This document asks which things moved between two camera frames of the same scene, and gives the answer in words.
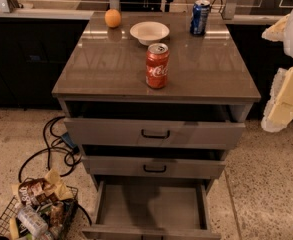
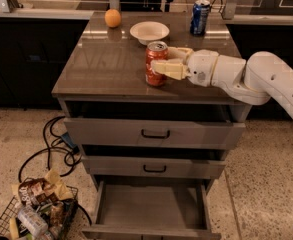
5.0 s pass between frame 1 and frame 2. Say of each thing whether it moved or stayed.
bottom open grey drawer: stayed
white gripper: moved
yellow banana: stayed
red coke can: stayed
